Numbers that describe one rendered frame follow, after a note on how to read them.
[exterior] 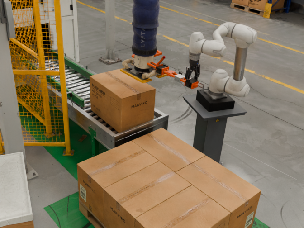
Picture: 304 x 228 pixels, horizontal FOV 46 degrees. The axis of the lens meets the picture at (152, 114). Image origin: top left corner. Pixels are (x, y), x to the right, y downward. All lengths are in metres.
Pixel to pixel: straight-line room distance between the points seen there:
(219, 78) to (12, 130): 2.05
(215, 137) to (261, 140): 1.01
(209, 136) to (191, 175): 0.86
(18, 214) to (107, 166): 1.21
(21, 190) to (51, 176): 1.71
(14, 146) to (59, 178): 0.56
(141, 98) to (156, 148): 0.50
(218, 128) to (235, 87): 0.55
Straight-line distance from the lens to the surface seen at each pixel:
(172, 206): 2.80
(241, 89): 3.56
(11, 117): 3.63
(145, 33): 3.15
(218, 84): 3.63
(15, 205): 2.19
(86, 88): 4.45
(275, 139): 4.89
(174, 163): 3.22
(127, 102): 3.39
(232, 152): 4.44
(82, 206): 3.45
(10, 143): 3.76
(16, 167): 2.45
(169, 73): 3.07
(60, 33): 3.61
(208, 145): 3.93
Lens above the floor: 2.48
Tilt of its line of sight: 30 degrees down
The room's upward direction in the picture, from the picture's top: 3 degrees clockwise
